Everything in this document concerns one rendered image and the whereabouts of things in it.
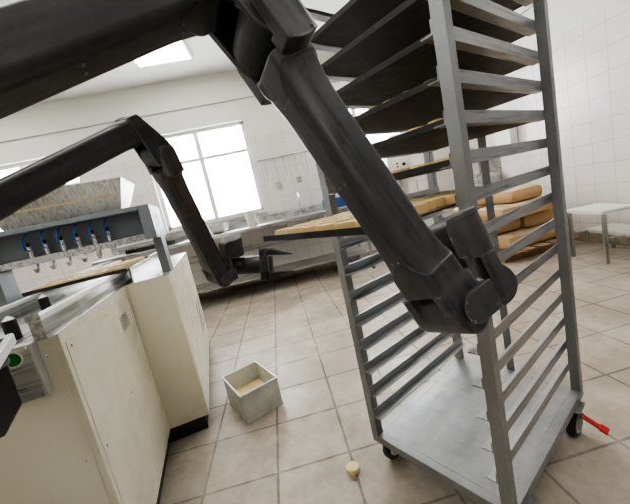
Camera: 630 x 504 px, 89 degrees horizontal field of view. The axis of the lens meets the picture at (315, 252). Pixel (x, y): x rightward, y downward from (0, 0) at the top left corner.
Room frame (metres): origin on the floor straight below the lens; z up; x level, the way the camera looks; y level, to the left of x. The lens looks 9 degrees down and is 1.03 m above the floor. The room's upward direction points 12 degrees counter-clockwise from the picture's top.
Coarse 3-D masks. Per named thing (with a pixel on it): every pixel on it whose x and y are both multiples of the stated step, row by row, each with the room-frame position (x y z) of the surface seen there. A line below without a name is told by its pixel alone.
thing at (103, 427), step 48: (0, 336) 0.91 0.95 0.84; (96, 336) 1.00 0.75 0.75; (96, 384) 0.90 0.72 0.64; (144, 384) 1.30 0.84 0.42; (48, 432) 0.77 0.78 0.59; (96, 432) 0.81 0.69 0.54; (144, 432) 1.13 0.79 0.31; (0, 480) 0.74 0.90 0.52; (48, 480) 0.76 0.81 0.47; (96, 480) 0.79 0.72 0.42; (144, 480) 0.99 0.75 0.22
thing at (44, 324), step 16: (128, 272) 1.62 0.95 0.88; (96, 288) 1.16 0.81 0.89; (112, 288) 1.32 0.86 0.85; (64, 304) 0.90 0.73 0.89; (80, 304) 1.00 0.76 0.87; (32, 320) 0.76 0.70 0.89; (48, 320) 0.80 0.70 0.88; (64, 320) 0.87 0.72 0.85; (32, 336) 0.76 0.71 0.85; (48, 336) 0.77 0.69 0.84
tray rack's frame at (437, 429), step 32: (544, 0) 1.05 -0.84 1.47; (544, 32) 1.05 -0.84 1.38; (544, 64) 1.06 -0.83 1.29; (544, 96) 1.06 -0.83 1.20; (576, 320) 1.06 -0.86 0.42; (576, 352) 1.05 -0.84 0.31; (448, 384) 1.25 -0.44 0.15; (544, 384) 1.12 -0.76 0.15; (576, 384) 1.05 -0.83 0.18; (416, 416) 1.10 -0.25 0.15; (448, 416) 1.07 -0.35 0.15; (544, 416) 0.97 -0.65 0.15; (416, 448) 0.96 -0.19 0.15; (448, 448) 0.93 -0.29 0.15; (480, 448) 0.90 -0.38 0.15; (544, 448) 0.85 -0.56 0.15; (448, 480) 0.83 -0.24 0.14; (480, 480) 0.80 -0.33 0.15
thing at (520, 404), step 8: (560, 344) 1.09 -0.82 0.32; (552, 352) 1.06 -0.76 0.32; (560, 352) 1.03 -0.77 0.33; (552, 360) 0.98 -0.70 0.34; (544, 368) 0.94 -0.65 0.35; (536, 376) 0.95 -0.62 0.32; (544, 376) 0.93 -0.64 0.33; (528, 384) 0.92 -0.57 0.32; (536, 384) 0.89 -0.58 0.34; (528, 392) 0.85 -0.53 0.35; (520, 400) 0.86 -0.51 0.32; (528, 400) 0.85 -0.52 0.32; (512, 408) 0.84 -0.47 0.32; (520, 408) 0.82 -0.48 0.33; (512, 416) 0.78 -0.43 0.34; (512, 424) 0.78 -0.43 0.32; (488, 440) 0.75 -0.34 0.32; (488, 448) 0.72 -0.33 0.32
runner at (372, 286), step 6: (384, 276) 1.16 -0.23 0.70; (390, 276) 1.17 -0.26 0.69; (372, 282) 1.11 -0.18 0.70; (378, 282) 1.13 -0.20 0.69; (384, 282) 1.15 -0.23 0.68; (390, 282) 1.14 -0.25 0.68; (360, 288) 1.08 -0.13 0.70; (366, 288) 1.09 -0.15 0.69; (372, 288) 1.11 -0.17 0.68; (378, 288) 1.10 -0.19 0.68; (354, 294) 1.06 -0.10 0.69; (360, 294) 1.07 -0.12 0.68; (366, 294) 1.06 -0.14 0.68; (354, 300) 1.03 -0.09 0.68
